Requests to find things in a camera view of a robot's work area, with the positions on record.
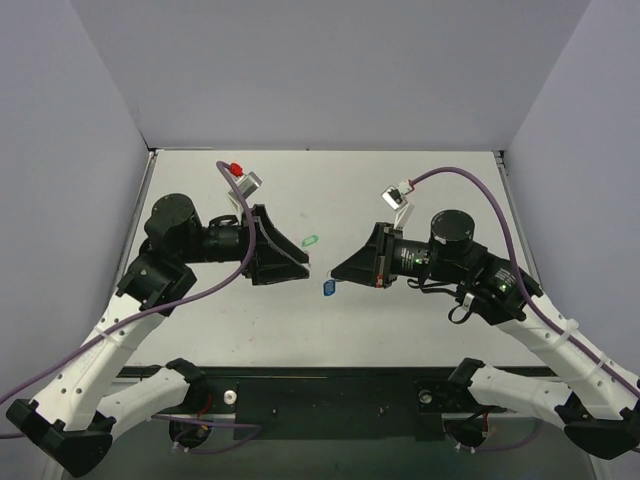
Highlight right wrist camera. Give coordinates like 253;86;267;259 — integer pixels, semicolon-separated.
381;180;415;230

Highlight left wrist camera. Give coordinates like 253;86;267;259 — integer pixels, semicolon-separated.
227;163;262;215

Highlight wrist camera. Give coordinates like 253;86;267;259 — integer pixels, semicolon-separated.
381;180;415;230
227;163;262;215

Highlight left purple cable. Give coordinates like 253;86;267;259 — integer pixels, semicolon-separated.
0;160;261;455

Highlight blue key tag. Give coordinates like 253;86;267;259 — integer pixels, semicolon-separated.
322;279;337;297

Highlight green key tag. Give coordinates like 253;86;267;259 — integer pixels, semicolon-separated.
301;235;319;248

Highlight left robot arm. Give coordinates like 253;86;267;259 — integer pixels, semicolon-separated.
6;193;309;478

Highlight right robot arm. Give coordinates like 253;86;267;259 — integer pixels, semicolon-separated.
331;210;639;460

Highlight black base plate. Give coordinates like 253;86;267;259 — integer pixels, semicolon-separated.
87;365;571;443

